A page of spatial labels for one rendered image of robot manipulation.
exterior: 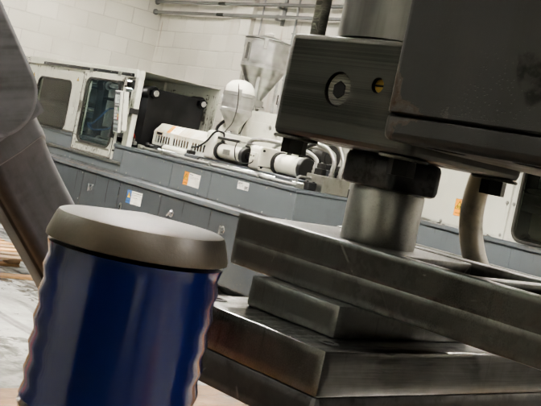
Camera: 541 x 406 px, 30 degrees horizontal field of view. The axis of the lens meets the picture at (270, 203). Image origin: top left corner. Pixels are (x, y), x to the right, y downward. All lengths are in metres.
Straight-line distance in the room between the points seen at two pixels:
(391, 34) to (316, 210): 7.07
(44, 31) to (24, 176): 11.58
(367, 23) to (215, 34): 11.59
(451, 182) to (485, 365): 5.90
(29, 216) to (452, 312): 0.46
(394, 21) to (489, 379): 0.18
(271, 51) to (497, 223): 3.53
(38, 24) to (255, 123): 4.23
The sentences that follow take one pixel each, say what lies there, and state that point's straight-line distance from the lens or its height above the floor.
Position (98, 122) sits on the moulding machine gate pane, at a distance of 9.88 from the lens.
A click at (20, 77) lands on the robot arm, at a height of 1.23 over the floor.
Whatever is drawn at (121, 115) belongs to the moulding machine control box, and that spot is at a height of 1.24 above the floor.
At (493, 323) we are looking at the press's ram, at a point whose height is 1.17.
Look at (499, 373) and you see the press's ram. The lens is 0.52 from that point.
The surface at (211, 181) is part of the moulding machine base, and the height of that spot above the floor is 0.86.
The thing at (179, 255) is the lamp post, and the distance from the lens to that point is 0.20.
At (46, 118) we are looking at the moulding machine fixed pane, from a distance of 10.96.
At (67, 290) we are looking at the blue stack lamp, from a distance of 0.21.
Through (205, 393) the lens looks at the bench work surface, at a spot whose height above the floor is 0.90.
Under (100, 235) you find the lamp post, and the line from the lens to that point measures 0.20.
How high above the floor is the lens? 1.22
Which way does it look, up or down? 3 degrees down
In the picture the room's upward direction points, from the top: 12 degrees clockwise
